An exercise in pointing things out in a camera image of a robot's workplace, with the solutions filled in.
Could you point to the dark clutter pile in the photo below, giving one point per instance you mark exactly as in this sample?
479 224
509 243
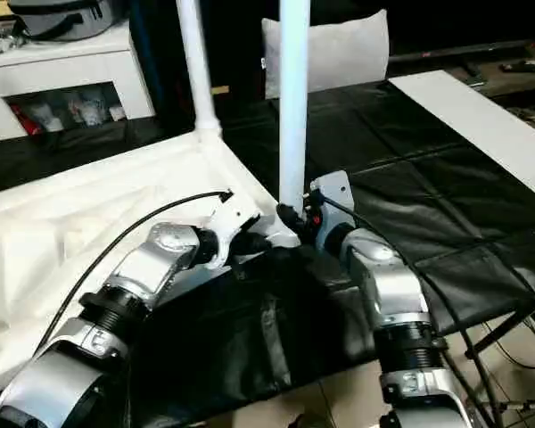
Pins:
0 40

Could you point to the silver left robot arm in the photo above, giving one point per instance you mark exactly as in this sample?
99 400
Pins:
147 263

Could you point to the black mat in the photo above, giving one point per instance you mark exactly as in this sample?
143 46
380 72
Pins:
428 200

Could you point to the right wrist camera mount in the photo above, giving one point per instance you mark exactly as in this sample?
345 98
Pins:
334 191

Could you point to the white plastic table leg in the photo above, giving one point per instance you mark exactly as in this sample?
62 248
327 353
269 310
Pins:
198 67
293 111

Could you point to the small gold label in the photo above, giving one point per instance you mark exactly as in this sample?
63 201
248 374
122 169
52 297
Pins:
220 89

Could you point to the grey cushion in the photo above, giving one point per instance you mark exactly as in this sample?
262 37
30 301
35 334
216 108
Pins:
348 58

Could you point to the metal stand base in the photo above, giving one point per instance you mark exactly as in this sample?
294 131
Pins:
517 408

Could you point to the white cabinet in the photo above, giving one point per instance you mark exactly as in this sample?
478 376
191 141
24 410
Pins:
71 67

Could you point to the dark bag on cabinet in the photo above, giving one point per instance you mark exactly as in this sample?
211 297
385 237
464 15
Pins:
62 20

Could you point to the white flat board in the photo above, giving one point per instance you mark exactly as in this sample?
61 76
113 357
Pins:
481 125

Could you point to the black cabinet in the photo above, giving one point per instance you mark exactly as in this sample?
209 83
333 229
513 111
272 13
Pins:
169 53

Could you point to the black pole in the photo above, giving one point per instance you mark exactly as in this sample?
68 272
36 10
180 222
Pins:
504 332

